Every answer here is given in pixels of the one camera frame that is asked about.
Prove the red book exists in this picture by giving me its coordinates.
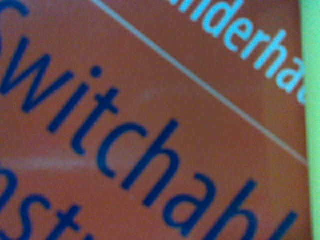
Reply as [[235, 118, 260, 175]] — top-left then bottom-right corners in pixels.
[[0, 0, 312, 240]]

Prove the yellow highlighter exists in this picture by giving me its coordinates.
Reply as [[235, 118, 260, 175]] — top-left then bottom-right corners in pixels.
[[299, 0, 320, 240]]

